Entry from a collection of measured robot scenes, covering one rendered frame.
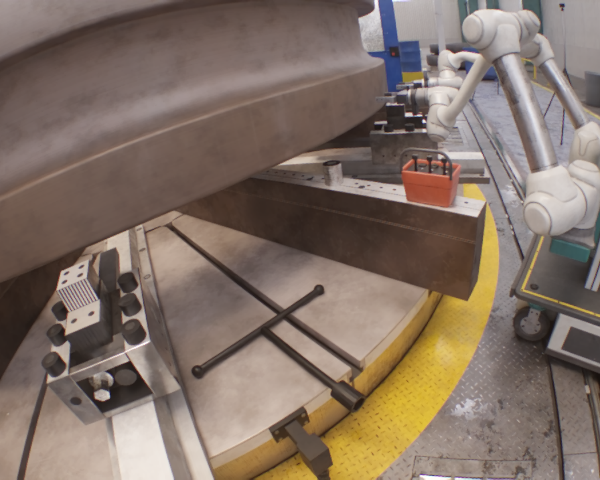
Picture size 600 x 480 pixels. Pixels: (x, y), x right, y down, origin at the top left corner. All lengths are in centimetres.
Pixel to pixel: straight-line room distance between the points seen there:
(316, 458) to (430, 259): 83
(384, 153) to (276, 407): 173
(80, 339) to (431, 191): 121
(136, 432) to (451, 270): 121
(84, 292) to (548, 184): 140
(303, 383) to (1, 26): 147
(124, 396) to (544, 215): 137
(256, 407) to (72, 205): 86
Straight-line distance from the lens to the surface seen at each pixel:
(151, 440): 106
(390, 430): 143
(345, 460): 138
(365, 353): 125
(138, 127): 122
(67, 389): 110
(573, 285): 166
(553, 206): 112
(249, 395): 121
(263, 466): 137
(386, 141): 233
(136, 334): 97
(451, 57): 222
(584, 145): 177
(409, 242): 140
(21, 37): 119
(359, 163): 250
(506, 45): 120
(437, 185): 125
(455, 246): 132
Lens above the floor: 127
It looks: 30 degrees down
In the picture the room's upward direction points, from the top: 11 degrees counter-clockwise
